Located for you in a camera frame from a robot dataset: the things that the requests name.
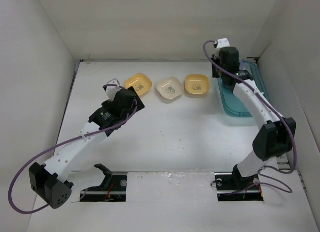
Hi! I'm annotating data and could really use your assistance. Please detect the yellow panda plate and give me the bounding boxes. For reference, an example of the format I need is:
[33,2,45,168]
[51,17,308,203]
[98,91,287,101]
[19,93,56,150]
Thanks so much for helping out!
[184,74,210,95]
[124,73,153,96]

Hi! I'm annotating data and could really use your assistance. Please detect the cream panda plate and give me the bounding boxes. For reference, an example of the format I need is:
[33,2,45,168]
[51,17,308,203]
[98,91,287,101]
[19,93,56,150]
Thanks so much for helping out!
[156,76,185,100]

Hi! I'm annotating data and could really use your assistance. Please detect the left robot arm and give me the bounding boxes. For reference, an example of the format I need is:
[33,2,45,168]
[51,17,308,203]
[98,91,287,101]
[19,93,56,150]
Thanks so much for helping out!
[29,86,145,209]

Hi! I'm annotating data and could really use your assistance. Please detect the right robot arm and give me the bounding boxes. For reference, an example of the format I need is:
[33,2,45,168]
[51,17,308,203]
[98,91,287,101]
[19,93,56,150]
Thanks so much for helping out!
[211,46,298,192]

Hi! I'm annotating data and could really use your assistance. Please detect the teal plastic bin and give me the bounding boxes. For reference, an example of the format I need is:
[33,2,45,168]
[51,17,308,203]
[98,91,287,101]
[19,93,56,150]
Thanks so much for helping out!
[217,58,270,117]

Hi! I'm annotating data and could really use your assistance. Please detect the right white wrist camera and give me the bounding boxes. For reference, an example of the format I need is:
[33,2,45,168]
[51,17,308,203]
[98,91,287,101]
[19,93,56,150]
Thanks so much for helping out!
[213,38,230,49]

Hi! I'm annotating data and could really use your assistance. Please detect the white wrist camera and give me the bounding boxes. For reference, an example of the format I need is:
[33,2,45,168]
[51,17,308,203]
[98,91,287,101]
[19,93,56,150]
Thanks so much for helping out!
[103,78,123,101]
[213,38,230,49]

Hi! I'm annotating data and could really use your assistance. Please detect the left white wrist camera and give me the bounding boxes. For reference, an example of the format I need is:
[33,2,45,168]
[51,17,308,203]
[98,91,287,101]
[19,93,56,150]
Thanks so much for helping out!
[103,78,123,101]

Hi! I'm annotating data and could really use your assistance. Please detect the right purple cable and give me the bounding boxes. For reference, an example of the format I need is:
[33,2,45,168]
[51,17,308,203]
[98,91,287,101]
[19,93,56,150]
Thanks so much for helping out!
[202,40,298,195]

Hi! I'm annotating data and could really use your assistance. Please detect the purple cable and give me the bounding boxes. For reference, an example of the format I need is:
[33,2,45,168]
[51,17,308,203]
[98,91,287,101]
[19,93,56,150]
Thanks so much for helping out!
[8,83,140,215]
[202,40,298,195]

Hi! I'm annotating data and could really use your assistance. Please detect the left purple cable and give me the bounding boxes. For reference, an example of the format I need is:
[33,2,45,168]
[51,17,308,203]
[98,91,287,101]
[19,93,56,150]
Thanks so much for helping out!
[8,83,140,215]

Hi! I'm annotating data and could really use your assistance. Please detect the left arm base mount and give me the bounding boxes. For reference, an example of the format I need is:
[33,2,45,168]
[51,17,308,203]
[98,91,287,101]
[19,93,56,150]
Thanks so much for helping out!
[79,164,128,202]

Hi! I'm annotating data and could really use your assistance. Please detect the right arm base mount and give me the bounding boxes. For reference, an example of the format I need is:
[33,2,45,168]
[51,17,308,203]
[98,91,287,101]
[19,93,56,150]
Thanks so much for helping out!
[211,166,264,202]

